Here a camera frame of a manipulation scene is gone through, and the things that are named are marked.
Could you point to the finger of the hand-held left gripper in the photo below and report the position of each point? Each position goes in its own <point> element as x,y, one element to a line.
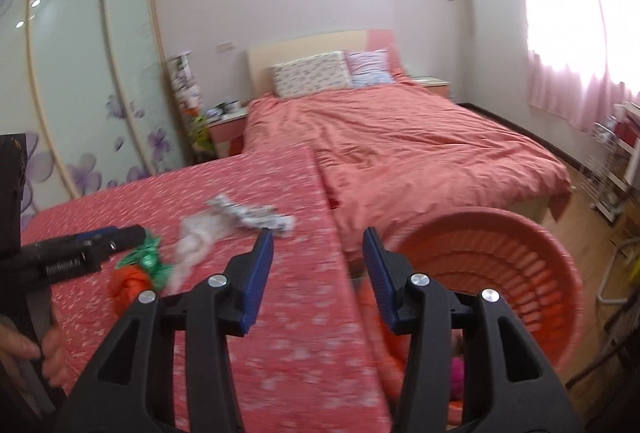
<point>122,237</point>

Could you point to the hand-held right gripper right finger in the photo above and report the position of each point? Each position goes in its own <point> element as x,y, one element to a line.
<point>382,283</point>

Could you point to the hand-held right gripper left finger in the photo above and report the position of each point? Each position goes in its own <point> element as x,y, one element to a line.
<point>257,273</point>

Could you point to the green foil wrapper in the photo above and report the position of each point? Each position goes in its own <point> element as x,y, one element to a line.
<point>150,259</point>

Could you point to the white printed wrapper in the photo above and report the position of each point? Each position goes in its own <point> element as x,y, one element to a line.
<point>250,215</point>

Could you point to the clear plastic bag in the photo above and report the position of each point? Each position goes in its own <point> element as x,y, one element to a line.
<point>202,240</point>

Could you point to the orange plastic laundry basket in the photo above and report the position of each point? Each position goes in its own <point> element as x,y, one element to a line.
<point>490,273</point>

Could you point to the person's left hand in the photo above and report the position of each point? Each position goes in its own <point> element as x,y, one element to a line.
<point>52,353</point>

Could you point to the red floral table cloth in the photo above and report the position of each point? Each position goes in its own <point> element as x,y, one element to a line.
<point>175,193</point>

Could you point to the green plush toy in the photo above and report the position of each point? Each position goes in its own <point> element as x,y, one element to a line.
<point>199,130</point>

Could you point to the bed with salmon duvet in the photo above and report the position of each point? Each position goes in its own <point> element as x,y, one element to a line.
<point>400,143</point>

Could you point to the pink nightstand with cups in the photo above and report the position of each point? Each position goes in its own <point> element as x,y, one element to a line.
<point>227,128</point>

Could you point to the glass door floral wardrobe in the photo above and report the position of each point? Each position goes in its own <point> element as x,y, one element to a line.
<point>90,78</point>

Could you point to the plush toy display tube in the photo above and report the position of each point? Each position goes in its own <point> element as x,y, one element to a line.
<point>184,80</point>

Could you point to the floral print pillow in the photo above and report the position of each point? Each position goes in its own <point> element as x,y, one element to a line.
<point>310,73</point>

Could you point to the pink striped pillow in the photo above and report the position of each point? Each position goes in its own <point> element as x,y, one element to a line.
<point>370,65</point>

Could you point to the beige pink headboard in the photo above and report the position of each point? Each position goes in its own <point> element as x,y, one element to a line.
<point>300,43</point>

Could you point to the white shelf trolley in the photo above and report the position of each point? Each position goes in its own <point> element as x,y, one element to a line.
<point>627,153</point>

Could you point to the pink curtain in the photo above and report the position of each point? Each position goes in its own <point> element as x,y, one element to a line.
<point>575,13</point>

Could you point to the white wall switch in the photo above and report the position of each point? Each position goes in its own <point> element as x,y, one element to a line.
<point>224,46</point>

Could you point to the white metal tube frame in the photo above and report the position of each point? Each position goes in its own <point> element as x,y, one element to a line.
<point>615,273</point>

